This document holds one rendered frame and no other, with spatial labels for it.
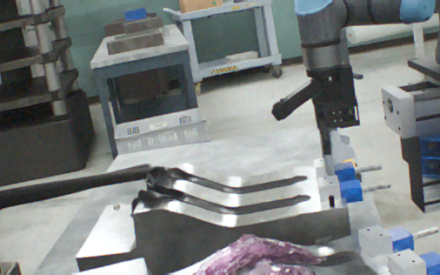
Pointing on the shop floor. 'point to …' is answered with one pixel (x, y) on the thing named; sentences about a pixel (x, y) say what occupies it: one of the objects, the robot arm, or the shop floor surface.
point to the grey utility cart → (267, 58)
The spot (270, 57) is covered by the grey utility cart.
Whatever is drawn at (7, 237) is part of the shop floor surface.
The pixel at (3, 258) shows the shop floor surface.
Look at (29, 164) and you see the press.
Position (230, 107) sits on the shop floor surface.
